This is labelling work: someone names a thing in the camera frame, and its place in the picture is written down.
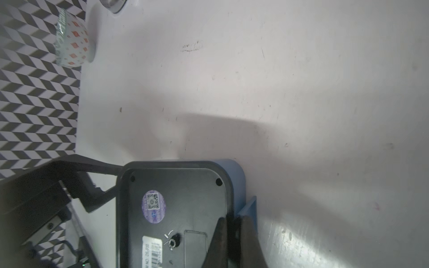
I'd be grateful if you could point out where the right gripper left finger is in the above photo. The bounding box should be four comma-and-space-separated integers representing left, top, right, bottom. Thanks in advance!
202, 218, 228, 268

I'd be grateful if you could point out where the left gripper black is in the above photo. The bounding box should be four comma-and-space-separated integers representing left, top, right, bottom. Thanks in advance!
1, 154, 122, 268

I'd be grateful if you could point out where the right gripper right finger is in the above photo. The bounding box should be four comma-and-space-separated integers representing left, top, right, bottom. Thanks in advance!
240, 216, 268, 268

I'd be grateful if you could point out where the blue alarm clock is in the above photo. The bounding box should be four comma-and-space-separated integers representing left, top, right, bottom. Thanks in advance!
116, 159, 257, 268

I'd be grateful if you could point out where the green patterned dish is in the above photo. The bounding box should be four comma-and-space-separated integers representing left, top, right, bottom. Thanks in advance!
54, 9, 96, 68

